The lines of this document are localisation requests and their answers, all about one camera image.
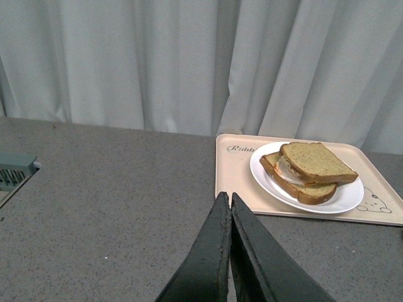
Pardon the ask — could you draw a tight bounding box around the fried egg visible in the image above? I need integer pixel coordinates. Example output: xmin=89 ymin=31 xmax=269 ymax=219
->
xmin=274 ymin=156 xmax=315 ymax=187

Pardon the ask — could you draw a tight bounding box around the pink rabbit tray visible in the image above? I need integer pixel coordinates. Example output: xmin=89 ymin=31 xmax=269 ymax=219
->
xmin=215 ymin=134 xmax=402 ymax=226

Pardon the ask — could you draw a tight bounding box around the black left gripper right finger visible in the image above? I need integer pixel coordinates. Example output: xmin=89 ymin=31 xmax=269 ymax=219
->
xmin=230 ymin=193 xmax=334 ymax=301

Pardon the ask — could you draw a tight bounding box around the green dish rack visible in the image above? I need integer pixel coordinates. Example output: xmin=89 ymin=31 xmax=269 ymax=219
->
xmin=1 ymin=152 xmax=42 ymax=207

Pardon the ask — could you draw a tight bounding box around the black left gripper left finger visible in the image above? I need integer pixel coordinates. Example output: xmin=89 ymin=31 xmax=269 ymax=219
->
xmin=156 ymin=192 xmax=232 ymax=301

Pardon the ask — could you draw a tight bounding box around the white round plate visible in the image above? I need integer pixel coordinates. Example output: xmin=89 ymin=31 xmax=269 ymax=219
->
xmin=250 ymin=142 xmax=364 ymax=215

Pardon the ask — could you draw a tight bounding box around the grey curtain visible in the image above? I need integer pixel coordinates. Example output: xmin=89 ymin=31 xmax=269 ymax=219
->
xmin=1 ymin=1 xmax=402 ymax=154

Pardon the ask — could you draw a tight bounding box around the bread slice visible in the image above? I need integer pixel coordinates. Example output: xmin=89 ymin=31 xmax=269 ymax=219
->
xmin=259 ymin=152 xmax=338 ymax=205
xmin=280 ymin=142 xmax=358 ymax=184

